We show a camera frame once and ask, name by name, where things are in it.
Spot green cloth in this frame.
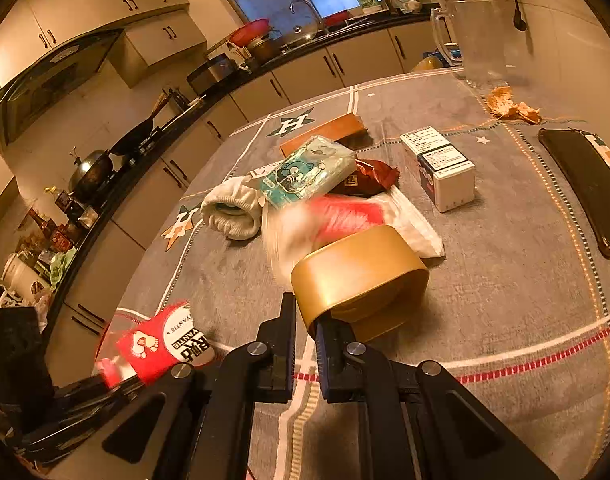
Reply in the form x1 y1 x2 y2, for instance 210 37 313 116
47 247 78 291

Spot orange peel piece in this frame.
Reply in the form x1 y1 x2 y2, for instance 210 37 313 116
486 85 517 119
514 102 544 125

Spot white box with dark label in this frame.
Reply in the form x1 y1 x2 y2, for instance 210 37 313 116
417 144 476 214

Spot red plastic basin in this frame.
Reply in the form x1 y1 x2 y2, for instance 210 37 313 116
228 18 271 46

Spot small glass jar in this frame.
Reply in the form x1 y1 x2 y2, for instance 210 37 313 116
77 204 101 229

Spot black range hood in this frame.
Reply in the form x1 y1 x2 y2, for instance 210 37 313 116
0 29 126 147

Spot beige wall cabinets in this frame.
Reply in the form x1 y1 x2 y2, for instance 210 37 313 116
0 0 209 87

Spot steel lidded pot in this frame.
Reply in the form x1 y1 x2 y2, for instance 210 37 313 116
67 146 115 200

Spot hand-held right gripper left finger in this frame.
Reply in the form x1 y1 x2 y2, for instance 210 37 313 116
102 292 298 480

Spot beige base cabinets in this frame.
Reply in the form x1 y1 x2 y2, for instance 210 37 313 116
42 22 461 389

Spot red and white plastic bag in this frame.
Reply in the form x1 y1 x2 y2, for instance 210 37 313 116
264 186 445 282

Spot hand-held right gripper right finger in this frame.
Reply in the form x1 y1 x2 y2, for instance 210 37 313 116
315 311 561 480

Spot dark sauce bottle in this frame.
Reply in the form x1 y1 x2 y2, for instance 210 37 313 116
27 207 51 242

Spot grey printed tablecloth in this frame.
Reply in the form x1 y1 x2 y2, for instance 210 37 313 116
97 66 610 480

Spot brown flat box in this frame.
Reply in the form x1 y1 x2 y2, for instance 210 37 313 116
279 113 369 159

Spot gold round plastic container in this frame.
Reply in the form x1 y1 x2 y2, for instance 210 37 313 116
290 224 431 342

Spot clear glass pitcher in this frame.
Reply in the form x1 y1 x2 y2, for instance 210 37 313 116
429 0 535 90

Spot black wok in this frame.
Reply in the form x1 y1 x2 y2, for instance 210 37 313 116
109 111 162 157

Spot yellow bag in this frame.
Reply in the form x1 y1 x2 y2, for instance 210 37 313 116
410 53 444 74

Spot chrome faucet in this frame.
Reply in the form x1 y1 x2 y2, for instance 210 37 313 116
288 0 320 31

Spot black countertop appliance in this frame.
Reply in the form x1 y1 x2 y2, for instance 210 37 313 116
186 54 235 96

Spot teal cartoon tissue packet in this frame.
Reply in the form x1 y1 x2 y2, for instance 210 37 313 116
260 135 359 211

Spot red snack packet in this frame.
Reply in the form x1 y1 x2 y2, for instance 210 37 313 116
116 301 217 387

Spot white box with text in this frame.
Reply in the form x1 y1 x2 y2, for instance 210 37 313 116
400 126 447 157

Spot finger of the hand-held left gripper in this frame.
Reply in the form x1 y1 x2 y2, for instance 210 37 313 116
55 376 146 413
16 397 136 465

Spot black smartphone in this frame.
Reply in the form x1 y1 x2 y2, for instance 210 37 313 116
538 128 610 260

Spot oil bottle with yellow cap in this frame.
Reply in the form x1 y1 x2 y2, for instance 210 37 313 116
43 186 74 212

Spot white rice cooker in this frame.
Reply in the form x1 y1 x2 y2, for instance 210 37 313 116
2 252 51 302

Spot dark red snack wrapper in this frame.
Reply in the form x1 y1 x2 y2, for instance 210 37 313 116
334 158 401 199

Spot white rolled sock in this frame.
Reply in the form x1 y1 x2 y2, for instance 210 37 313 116
201 174 266 242

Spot utensil holder with utensils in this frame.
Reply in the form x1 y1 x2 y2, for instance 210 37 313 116
156 88 189 117

